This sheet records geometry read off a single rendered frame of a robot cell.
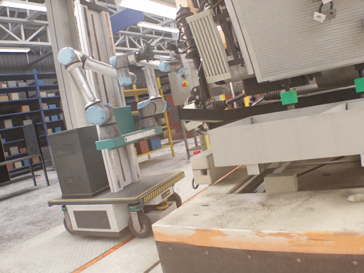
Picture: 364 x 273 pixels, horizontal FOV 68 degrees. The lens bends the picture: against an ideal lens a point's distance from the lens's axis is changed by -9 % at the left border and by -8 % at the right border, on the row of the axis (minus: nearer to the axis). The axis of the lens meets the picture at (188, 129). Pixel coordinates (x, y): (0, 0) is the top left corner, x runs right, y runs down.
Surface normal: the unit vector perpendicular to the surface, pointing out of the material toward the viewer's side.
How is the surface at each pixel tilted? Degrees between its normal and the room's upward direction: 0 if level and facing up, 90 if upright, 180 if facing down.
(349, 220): 0
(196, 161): 90
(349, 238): 90
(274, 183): 90
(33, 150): 90
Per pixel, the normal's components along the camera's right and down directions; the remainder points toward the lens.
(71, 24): -0.54, 0.16
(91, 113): -0.03, 0.19
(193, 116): 0.76, -0.11
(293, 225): -0.20, -0.98
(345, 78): -0.29, 0.74
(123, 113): 0.90, -0.15
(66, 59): -0.14, -0.04
